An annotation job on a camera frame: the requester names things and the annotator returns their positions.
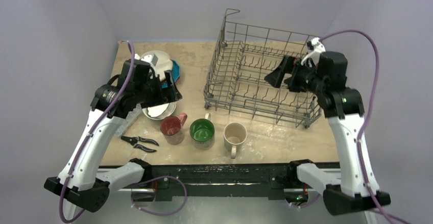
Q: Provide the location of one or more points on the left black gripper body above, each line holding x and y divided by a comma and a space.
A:
151, 94

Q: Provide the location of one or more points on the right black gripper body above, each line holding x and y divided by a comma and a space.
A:
292, 74

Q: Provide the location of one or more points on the white scalloped teal bowl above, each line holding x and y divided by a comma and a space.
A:
159, 112

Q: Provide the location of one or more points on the pink ghost mug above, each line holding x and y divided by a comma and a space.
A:
172, 128

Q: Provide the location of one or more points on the green floral mug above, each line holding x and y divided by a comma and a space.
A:
202, 132

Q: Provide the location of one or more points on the cream dragon mug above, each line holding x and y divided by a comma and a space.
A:
235, 134

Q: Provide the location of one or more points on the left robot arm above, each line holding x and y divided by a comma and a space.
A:
79, 183

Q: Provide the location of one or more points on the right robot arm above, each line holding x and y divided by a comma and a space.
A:
357, 189

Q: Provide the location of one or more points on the teal blue plate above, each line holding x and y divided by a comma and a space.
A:
175, 71

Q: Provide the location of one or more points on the cream divided plate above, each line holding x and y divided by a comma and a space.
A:
164, 63

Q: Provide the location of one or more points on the clear plastic tray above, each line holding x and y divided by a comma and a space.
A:
131, 118

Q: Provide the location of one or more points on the black pruning shears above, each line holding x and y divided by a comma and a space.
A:
138, 143

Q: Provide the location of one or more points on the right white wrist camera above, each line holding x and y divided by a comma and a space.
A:
315, 48

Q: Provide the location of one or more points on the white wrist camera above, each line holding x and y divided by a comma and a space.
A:
152, 59
315, 48

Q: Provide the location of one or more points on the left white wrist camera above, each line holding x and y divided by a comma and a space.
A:
152, 59

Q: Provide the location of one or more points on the grey wire dish rack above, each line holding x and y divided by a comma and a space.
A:
244, 55

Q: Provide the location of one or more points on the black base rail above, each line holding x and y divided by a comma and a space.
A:
274, 181

